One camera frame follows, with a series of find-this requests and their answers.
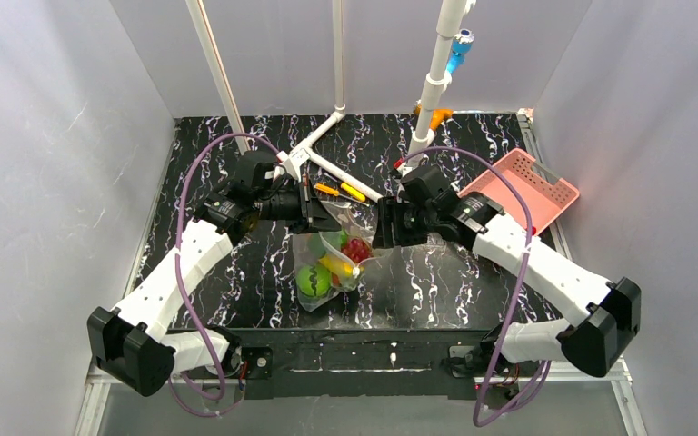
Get clear polka dot zip bag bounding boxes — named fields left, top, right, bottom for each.
left=292, top=202, right=391, bottom=312

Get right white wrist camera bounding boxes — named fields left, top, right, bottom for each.
left=390, top=158, right=414, bottom=180

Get purple cable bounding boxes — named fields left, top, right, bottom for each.
left=393, top=145, right=552, bottom=429
left=166, top=133, right=282, bottom=419

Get yellow handled screwdriver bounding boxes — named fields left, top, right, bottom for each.
left=325, top=173, right=367, bottom=202

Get yellow toy banana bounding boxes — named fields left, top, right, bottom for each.
left=318, top=254, right=354, bottom=280

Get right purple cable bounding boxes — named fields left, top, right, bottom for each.
left=393, top=145, right=552, bottom=429

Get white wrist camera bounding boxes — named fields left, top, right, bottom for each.
left=275, top=147, right=309, bottom=181
left=390, top=158, right=414, bottom=180

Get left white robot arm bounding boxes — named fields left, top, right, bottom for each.
left=86, top=151, right=341, bottom=397

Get green toy bell pepper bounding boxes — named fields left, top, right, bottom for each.
left=307, top=230, right=348, bottom=259

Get orange object at back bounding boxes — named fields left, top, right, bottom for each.
left=429, top=108, right=454, bottom=132

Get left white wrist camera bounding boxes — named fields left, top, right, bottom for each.
left=275, top=147, right=309, bottom=181

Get orange handled screwdriver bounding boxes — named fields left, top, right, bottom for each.
left=314, top=183, right=368, bottom=206

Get green toy watermelon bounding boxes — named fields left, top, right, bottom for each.
left=296, top=264, right=333, bottom=298

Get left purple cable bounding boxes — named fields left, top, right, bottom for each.
left=166, top=133, right=282, bottom=419

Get pink plastic basket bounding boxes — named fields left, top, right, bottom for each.
left=459, top=148, right=580, bottom=235

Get blue hanging bottle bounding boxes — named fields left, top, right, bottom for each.
left=446, top=28, right=475, bottom=75

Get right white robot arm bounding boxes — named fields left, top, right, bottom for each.
left=372, top=165, right=642, bottom=377

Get red toy grapes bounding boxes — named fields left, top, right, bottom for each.
left=341, top=238, right=373, bottom=265

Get white pvc pipe frame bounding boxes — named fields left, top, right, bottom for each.
left=185, top=1, right=476, bottom=203

